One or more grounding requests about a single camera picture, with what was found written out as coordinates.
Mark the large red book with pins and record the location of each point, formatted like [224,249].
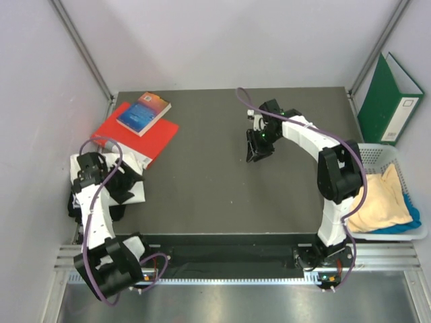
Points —
[147,148]

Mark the folded black t-shirt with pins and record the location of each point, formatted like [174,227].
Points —
[117,211]

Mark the peach orange t-shirt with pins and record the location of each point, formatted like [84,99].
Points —
[384,205]

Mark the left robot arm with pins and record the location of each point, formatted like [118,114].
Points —
[107,263]

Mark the small blue orange book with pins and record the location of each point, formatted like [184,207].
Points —
[142,115]

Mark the green lever arch binder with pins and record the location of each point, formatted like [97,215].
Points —
[391,100]

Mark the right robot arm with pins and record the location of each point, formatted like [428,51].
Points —
[340,173]

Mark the white plastic basket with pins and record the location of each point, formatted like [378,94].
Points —
[376,159]

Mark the white flower print t-shirt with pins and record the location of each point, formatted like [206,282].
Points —
[126,186]

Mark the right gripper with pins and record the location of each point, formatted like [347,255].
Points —
[252,147]

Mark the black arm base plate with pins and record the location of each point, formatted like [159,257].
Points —
[232,255]

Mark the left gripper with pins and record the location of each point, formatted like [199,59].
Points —
[128,177]

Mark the teal blue t-shirt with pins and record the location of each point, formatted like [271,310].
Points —
[402,228]

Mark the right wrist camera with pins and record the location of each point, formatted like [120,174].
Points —
[256,119]

